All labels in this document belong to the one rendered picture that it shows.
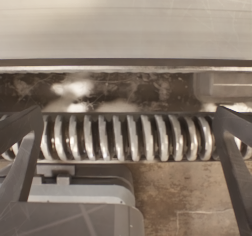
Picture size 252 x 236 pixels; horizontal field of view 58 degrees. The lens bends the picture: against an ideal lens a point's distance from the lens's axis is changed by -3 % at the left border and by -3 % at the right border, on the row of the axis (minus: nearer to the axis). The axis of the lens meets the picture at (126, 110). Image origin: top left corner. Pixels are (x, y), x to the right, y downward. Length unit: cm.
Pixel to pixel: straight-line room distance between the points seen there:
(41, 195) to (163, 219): 54
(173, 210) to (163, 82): 68
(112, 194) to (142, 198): 31
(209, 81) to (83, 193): 48
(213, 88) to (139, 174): 60
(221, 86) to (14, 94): 44
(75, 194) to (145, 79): 41
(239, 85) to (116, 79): 25
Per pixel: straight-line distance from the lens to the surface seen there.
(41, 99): 54
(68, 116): 26
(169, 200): 105
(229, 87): 49
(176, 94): 53
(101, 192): 74
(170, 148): 20
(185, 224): 112
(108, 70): 15
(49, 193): 76
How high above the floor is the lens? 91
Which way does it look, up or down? 84 degrees down
